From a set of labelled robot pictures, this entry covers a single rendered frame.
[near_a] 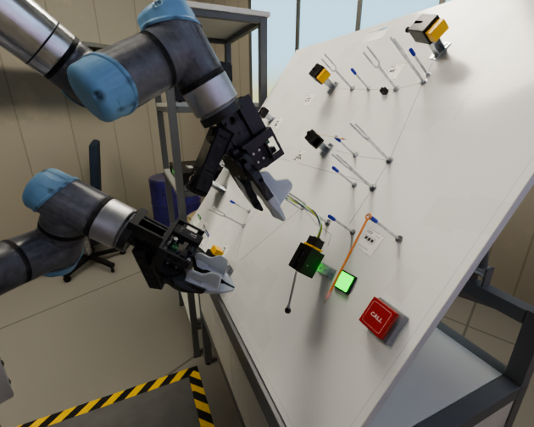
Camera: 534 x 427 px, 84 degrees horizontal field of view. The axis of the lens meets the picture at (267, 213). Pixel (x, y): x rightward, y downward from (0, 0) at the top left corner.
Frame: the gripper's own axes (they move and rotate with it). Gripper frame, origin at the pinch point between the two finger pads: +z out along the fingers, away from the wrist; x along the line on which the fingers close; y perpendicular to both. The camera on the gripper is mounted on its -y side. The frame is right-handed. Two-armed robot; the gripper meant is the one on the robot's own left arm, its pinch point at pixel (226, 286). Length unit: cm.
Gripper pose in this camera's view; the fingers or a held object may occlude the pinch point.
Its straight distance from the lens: 58.0
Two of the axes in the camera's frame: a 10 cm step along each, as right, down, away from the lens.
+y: 4.8, -5.8, -6.6
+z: 8.5, 4.9, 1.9
